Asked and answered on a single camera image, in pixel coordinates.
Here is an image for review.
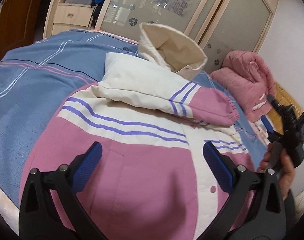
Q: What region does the blue plaid bed sheet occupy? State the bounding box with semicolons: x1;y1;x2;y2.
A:
0;30;265;206

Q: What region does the pink and cream hooded jacket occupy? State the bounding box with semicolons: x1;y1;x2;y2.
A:
21;23;254;239

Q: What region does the beige wardrobe with glass doors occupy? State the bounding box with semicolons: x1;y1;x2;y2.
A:
43;0;278;73

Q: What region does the brown wooden door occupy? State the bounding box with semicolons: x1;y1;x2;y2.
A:
0;0;41;60

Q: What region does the wooden bed headboard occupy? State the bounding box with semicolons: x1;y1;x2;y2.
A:
267;82;304;134

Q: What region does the right hand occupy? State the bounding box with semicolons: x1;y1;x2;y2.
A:
257;144;295;200

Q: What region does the pink folded quilt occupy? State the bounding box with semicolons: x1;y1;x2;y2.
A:
210;50;276;122

